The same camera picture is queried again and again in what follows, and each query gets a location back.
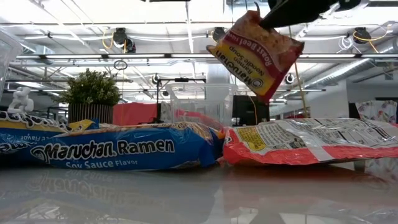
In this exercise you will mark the floral cloth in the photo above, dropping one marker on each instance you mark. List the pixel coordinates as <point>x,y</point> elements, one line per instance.
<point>377,110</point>

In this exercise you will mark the small ceiling reel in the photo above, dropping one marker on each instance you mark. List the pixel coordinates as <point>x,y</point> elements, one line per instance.
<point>289,78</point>
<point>155,78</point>

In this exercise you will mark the roast beef ramen packet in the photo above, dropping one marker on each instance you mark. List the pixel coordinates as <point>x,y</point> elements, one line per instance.
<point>248,59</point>

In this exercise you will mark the clear plastic bin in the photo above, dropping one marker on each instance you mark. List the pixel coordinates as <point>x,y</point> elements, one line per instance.
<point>7,56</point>
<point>186,96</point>

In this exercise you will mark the blue soy sauce ramen packet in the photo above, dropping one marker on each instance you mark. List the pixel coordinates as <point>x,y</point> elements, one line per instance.
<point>18,141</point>
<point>124,151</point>

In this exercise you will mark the silver ventilation duct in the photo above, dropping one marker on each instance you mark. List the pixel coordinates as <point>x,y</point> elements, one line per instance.
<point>335,77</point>

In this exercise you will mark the white figure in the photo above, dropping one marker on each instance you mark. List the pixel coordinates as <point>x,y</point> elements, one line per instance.
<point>20,101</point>

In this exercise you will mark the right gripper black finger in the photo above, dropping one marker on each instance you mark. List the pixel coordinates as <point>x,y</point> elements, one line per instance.
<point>295,14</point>

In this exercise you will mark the green plant in ribbed pot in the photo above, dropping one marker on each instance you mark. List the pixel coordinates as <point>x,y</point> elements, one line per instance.
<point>90,90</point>

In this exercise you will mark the red panel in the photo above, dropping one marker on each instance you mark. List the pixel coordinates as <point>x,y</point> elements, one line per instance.
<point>135,113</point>

